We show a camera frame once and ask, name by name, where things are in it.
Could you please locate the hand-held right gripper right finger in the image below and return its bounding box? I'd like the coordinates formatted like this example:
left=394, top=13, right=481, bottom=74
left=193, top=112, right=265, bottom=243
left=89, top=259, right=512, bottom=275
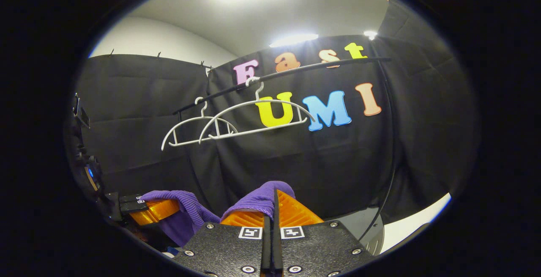
left=273, top=189, right=374, bottom=277

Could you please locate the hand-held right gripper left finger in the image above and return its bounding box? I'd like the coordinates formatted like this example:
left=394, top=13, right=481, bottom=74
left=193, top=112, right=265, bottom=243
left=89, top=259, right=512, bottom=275
left=174, top=210, right=272, bottom=277

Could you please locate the purple corduroy jacket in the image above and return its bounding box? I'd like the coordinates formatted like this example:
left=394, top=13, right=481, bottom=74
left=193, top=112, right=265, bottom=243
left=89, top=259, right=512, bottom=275
left=142, top=181, right=296, bottom=248

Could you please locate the white plastic clothes hanger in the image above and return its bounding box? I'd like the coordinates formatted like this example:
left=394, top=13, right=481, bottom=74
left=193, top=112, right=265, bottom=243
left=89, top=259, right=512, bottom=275
left=199, top=76, right=317, bottom=142
left=161, top=96, right=239, bottom=151

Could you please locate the black metal clothes rack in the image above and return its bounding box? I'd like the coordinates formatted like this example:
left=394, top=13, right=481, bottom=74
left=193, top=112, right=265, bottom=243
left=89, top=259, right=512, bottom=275
left=172, top=56, right=398, bottom=244

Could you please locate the black backdrop cloth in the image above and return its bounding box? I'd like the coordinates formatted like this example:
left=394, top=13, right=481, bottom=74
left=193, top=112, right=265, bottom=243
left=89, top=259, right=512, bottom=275
left=74, top=0, right=480, bottom=227

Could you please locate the white flat sheet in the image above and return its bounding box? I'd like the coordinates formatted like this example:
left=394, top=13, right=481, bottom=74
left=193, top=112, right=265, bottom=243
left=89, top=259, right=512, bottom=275
left=378, top=192, right=452, bottom=254

